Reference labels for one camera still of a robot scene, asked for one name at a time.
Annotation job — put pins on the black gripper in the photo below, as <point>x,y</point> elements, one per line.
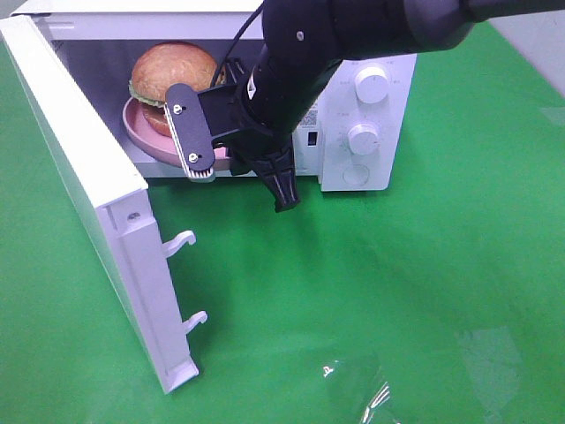
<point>256,128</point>

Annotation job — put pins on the round white door button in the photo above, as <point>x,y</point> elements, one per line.
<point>356,175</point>

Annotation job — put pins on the burger with sesame-free bun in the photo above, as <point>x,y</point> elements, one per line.
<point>162,66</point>

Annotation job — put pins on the pink round plate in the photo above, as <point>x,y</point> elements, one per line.
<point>154,155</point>

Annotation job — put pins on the white microwave door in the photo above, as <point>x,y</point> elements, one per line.
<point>110,196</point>

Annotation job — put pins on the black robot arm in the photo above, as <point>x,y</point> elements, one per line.
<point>306,41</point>

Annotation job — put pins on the white warning label sticker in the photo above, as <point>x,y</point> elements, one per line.
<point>310,119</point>

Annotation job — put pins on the white microwave oven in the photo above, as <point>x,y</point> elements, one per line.
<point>98,43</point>

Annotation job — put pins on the white lower microwave knob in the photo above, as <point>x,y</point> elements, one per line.
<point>363,139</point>

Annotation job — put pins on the white microwave knob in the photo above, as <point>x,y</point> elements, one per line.
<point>371,84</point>
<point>363,139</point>

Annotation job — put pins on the white upper microwave knob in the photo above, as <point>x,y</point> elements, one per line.
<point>371,84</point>

